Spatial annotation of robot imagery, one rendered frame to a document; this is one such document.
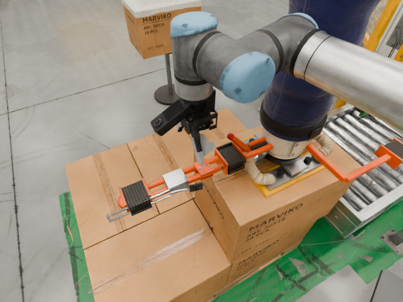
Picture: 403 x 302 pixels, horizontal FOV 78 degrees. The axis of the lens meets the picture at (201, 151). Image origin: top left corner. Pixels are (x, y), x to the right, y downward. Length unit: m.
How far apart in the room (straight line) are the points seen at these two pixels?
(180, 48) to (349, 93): 0.31
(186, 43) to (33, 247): 1.94
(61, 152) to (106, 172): 1.12
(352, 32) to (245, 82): 0.38
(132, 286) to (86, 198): 0.56
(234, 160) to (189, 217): 0.58
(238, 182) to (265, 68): 0.63
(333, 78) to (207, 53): 0.21
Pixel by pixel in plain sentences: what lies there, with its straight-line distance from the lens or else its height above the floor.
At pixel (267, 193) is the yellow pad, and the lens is 0.98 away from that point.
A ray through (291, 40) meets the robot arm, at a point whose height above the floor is 1.56.
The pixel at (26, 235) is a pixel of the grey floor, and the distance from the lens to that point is 2.30.
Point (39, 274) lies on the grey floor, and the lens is 2.12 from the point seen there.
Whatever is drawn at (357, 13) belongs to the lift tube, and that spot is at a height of 1.55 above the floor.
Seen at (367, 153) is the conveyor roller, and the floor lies 0.54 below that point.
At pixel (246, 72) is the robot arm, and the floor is 1.55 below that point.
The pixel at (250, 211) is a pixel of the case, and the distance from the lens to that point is 0.95.
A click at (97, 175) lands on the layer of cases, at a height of 0.54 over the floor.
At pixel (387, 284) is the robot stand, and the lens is 1.25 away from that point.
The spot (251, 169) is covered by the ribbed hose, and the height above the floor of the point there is 1.03.
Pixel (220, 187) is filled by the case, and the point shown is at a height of 0.94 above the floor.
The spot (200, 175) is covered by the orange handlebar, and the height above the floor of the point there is 1.08.
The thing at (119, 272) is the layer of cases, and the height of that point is 0.54.
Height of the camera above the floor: 1.76
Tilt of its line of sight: 48 degrees down
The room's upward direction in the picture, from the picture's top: straight up
